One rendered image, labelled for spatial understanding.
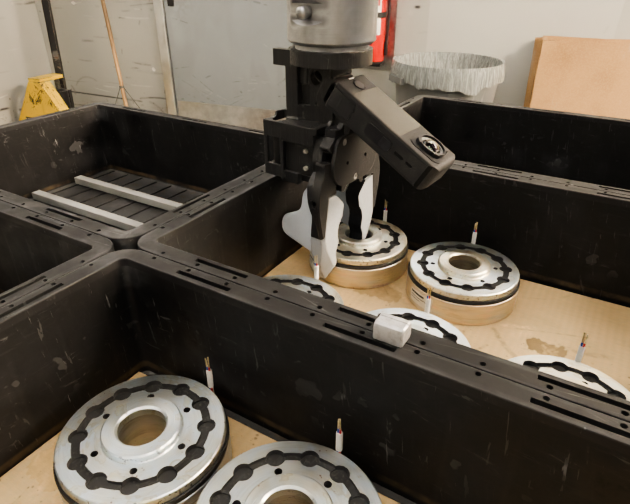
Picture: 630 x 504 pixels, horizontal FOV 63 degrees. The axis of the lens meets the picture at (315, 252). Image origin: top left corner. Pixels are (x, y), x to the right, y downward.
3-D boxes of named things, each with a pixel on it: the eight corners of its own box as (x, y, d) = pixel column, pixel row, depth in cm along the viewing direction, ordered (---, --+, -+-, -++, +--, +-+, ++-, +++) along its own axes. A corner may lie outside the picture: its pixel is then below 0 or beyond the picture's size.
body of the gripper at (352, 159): (311, 159, 55) (311, 38, 49) (381, 176, 51) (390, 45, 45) (263, 180, 50) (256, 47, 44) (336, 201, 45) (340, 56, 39)
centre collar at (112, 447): (200, 427, 32) (199, 420, 32) (131, 481, 29) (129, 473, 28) (152, 391, 35) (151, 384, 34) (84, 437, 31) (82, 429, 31)
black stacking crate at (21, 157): (322, 231, 67) (323, 146, 61) (150, 364, 45) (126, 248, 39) (114, 175, 85) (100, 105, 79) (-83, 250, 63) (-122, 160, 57)
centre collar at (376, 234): (390, 235, 55) (391, 230, 55) (366, 253, 51) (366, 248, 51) (352, 223, 57) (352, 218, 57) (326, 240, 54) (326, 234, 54)
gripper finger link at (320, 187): (327, 229, 51) (339, 141, 48) (342, 234, 50) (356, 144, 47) (298, 238, 47) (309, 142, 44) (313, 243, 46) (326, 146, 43)
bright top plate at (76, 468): (259, 427, 33) (259, 421, 32) (118, 551, 26) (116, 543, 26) (161, 361, 38) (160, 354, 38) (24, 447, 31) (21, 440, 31)
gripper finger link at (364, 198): (332, 230, 60) (323, 159, 54) (376, 244, 56) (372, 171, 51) (316, 245, 58) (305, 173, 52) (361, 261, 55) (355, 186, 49)
